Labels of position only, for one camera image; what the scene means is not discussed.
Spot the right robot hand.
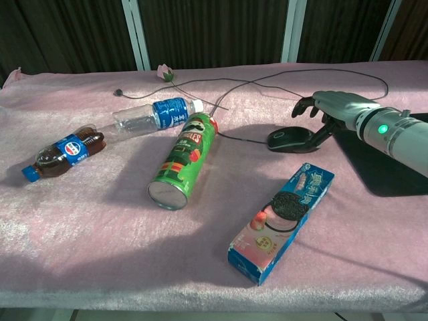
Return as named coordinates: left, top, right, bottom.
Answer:
left=291, top=90, right=382, bottom=148

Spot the black computer mouse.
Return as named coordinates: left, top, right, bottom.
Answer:
left=266, top=126, right=317, bottom=153

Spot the Oreo cookie box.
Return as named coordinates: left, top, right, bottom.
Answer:
left=227, top=163, right=336, bottom=286

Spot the green Pringles can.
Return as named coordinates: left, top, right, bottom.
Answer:
left=147, top=112, right=220, bottom=211

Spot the pink artificial rose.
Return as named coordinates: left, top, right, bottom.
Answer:
left=156, top=63, right=230, bottom=112

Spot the clear water bottle blue label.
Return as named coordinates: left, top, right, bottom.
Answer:
left=112, top=97, right=205, bottom=138

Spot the pink fuzzy tablecloth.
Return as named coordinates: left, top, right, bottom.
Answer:
left=0, top=60, right=428, bottom=314

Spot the Pepsi cola bottle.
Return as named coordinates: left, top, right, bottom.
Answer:
left=21, top=124, right=107, bottom=183

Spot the thin black cable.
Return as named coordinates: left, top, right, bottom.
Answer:
left=113, top=68, right=389, bottom=145

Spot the white partition frame post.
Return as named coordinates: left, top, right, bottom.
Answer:
left=369, top=0, right=403, bottom=62
left=280, top=0, right=308, bottom=64
left=121, top=0, right=151, bottom=72

